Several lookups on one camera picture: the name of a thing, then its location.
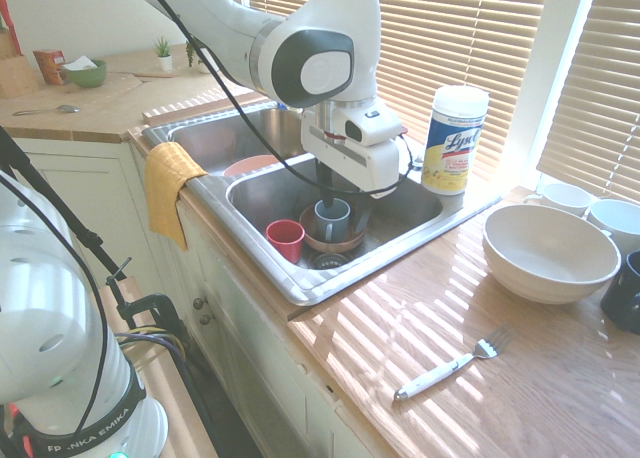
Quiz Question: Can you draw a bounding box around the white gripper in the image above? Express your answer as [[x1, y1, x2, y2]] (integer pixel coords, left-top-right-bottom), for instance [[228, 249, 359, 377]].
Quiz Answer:
[[300, 119, 403, 235]]

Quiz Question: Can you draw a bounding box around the white-handled metal fork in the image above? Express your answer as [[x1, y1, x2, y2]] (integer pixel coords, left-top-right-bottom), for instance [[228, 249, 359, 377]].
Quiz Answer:
[[393, 323, 518, 403]]

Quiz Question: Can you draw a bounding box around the black sink drain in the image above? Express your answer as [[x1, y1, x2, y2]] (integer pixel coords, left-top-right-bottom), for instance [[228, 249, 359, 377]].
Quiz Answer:
[[308, 250, 351, 271]]

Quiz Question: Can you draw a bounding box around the stainless steel double sink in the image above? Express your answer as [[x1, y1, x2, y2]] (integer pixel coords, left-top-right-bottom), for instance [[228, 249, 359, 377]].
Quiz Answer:
[[141, 101, 503, 307]]

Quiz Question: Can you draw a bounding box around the orange plate in sink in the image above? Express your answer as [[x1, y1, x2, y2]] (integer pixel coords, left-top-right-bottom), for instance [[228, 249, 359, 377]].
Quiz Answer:
[[222, 154, 281, 179]]

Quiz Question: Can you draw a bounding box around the grey-blue mug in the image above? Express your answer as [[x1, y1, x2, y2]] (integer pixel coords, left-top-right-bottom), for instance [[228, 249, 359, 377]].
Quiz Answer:
[[313, 197, 352, 243]]

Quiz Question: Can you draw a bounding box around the brown wooden bowl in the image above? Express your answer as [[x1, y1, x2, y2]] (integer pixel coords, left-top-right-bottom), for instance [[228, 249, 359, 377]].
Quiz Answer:
[[298, 205, 368, 253]]

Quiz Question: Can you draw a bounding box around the red cup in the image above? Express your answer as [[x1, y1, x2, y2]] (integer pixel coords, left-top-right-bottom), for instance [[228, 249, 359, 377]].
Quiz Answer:
[[265, 219, 306, 265]]

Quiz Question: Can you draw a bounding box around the Lysol wipes canister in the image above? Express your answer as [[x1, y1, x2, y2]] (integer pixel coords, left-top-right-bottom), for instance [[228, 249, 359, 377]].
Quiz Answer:
[[420, 85, 490, 196]]

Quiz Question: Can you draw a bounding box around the white kitchen cabinet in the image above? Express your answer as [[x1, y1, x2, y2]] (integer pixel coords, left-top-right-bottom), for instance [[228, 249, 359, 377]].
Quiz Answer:
[[9, 137, 396, 458]]

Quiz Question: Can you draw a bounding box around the yellow dish cloth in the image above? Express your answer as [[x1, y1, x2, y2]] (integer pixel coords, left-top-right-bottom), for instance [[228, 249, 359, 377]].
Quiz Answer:
[[144, 141, 208, 252]]

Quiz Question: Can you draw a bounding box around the wide wooden window blind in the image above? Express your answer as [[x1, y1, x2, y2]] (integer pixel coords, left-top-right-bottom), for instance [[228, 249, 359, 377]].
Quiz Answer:
[[246, 0, 551, 181]]

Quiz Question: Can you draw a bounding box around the large cream bowl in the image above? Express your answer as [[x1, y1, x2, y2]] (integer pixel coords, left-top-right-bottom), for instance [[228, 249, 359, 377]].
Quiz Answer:
[[482, 203, 623, 306]]

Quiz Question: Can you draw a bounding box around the small trailing potted plant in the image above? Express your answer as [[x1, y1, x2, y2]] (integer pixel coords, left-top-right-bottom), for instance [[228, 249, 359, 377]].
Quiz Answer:
[[184, 39, 213, 75]]

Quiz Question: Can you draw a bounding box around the white mug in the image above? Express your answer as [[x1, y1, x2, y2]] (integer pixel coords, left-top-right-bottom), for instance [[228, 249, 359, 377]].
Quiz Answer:
[[584, 198, 640, 260], [523, 182, 597, 218]]

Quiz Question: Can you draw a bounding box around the small plant in white pot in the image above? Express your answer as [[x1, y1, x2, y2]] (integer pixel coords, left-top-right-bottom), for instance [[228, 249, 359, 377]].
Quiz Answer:
[[153, 36, 174, 72]]

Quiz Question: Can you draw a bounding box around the narrow wooden window blind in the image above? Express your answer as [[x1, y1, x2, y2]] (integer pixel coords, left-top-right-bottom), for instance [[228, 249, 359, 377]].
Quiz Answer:
[[536, 0, 640, 205]]

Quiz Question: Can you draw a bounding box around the green bowl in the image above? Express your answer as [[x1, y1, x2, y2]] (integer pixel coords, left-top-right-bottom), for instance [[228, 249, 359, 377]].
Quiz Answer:
[[62, 58, 108, 89]]

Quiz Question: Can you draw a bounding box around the dark blue mug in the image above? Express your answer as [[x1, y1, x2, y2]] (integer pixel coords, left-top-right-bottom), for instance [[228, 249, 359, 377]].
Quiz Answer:
[[599, 250, 640, 335]]

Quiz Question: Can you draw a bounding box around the metal spoon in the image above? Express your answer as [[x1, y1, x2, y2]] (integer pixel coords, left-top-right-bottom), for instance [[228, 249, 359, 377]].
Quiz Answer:
[[11, 104, 81, 118]]

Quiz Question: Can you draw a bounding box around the orange box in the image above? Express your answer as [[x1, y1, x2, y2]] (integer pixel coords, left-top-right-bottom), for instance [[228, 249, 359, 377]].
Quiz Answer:
[[32, 49, 68, 86]]

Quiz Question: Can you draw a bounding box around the wooden knife block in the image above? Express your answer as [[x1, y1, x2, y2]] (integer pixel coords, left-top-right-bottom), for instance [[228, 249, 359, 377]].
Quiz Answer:
[[0, 26, 40, 100]]

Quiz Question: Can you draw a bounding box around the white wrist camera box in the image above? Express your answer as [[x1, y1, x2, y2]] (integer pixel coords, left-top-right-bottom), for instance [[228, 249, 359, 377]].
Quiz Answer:
[[335, 101, 404, 148]]

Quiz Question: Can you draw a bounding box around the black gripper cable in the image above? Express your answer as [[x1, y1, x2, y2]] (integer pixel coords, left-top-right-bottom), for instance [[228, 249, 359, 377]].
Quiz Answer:
[[137, 0, 424, 198]]

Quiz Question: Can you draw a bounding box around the yellow and purple wire bundle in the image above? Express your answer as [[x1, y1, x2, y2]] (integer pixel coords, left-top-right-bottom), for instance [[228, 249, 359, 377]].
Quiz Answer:
[[114, 326, 197, 379]]

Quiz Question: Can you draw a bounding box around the black base cable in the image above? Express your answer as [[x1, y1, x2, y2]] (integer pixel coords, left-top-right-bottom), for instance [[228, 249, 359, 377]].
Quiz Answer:
[[0, 163, 110, 432]]

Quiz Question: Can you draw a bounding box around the red utensil handle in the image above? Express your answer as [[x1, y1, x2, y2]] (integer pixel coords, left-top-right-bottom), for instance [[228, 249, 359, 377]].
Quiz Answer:
[[0, 0, 23, 57]]

